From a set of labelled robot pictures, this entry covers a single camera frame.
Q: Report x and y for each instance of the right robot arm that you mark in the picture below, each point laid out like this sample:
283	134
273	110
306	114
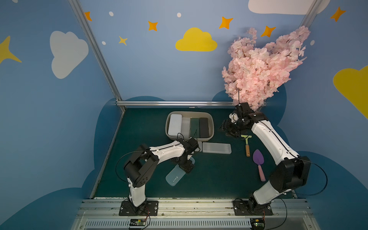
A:
292	170

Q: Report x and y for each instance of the green toy scraper wooden handle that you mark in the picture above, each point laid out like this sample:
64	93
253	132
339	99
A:
247	147

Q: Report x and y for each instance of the pink cherry blossom tree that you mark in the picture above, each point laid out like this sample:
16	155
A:
255	74

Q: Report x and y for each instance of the light blue pencil case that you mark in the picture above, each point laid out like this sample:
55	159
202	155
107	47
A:
175	175

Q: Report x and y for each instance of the beige storage box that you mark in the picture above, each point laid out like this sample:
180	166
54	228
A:
190	115

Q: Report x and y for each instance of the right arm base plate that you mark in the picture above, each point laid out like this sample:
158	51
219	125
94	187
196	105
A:
251	208

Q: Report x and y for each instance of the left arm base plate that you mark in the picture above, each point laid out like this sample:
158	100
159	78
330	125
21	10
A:
148	207

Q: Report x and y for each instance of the clear frosted pencil case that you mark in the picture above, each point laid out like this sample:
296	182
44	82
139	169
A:
185	127

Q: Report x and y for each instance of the black pencil case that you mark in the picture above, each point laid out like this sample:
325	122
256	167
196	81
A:
204	127

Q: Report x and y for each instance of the controller board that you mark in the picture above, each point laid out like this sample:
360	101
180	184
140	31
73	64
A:
137	223
257	223

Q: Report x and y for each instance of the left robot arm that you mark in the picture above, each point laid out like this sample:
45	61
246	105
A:
142	164

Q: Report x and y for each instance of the right controller board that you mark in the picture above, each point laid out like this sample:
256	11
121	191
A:
257	223

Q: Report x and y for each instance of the white pencil case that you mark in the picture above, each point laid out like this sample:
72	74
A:
175	124

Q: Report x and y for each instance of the left controller board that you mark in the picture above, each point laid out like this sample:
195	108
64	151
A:
137	223

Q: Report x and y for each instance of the pink purple toy shovel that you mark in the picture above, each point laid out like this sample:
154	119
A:
259	160

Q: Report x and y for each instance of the dark green pencil case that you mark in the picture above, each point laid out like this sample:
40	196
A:
194	128

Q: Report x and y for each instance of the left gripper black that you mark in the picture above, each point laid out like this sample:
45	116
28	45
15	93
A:
186	165

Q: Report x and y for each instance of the aluminium front rail frame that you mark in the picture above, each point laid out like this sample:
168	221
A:
194	214

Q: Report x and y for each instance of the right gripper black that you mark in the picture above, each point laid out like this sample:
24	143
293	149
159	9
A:
230	129

